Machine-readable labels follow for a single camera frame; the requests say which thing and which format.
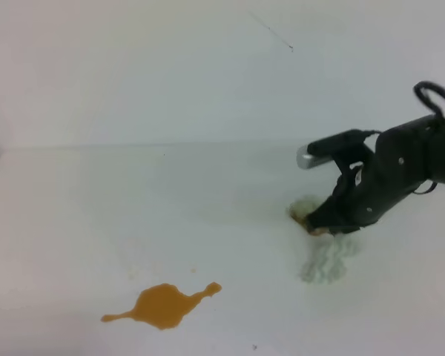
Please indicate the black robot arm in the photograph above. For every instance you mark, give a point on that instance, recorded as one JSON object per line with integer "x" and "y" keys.
{"x": 436, "y": 151}

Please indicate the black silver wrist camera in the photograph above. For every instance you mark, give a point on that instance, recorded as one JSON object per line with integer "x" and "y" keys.
{"x": 322, "y": 150}

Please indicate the brown coffee stain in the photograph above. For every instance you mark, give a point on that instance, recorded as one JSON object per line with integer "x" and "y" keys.
{"x": 164, "y": 306}

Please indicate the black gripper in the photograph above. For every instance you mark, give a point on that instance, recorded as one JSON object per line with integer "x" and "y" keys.
{"x": 372, "y": 182}

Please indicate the green white rag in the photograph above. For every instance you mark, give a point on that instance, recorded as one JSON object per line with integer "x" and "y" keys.
{"x": 327, "y": 252}

